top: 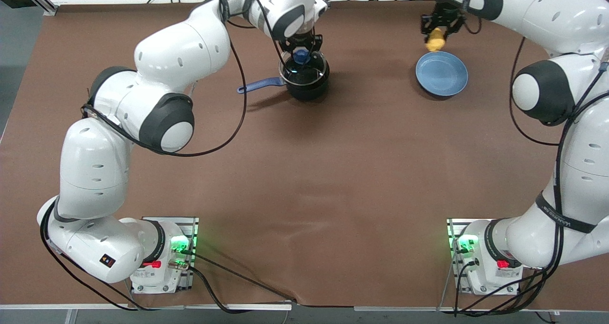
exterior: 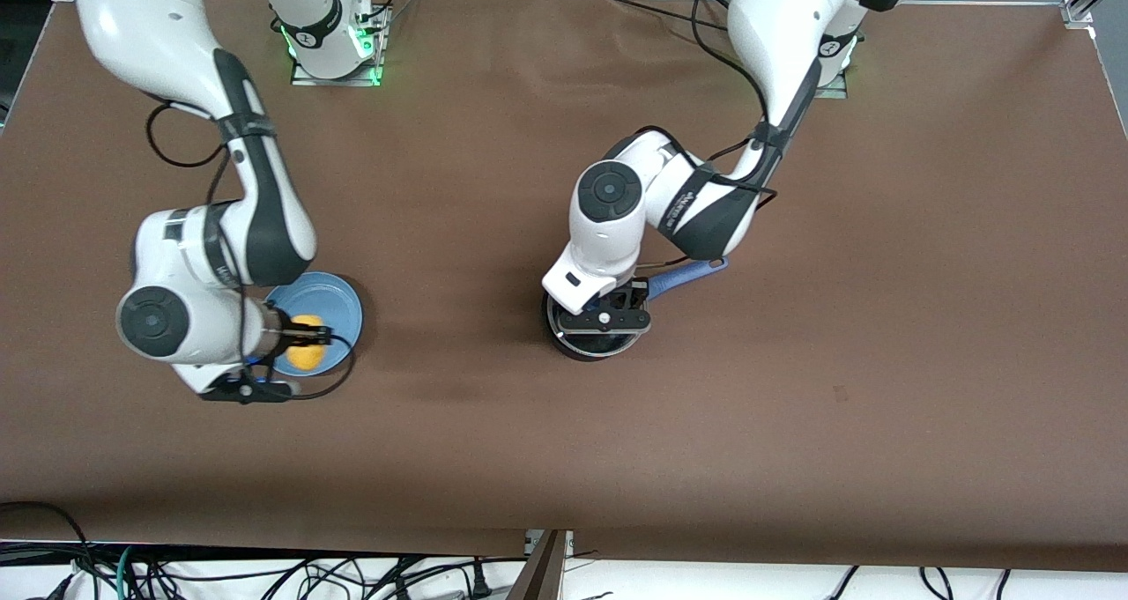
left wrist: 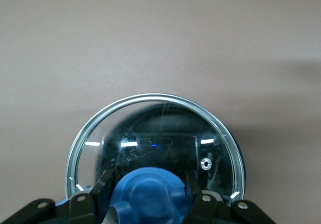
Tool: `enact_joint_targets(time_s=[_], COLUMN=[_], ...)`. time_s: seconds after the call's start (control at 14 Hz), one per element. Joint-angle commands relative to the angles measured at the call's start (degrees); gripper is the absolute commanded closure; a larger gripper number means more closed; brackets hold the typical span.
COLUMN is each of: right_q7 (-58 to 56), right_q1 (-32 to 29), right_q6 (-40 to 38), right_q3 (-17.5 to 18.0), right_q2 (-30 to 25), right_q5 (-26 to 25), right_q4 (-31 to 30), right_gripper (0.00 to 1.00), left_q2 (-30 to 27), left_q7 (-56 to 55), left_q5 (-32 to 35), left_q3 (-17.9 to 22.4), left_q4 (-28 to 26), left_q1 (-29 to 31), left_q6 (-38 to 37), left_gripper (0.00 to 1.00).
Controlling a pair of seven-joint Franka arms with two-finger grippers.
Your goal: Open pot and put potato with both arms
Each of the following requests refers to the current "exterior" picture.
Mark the blue plate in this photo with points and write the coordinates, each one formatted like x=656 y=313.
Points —
x=339 y=305

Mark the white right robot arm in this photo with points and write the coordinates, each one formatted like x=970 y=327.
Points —
x=167 y=36

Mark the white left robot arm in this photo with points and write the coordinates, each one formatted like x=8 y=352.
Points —
x=775 y=36

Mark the black power plug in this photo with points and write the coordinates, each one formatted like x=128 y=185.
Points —
x=480 y=581

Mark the yellow potato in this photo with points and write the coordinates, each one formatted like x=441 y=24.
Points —
x=308 y=360

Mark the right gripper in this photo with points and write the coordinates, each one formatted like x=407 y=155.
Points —
x=279 y=330

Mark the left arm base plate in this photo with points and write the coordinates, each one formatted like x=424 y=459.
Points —
x=837 y=89

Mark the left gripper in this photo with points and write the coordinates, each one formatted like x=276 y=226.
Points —
x=639 y=293

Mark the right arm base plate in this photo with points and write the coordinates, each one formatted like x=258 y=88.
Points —
x=381 y=45

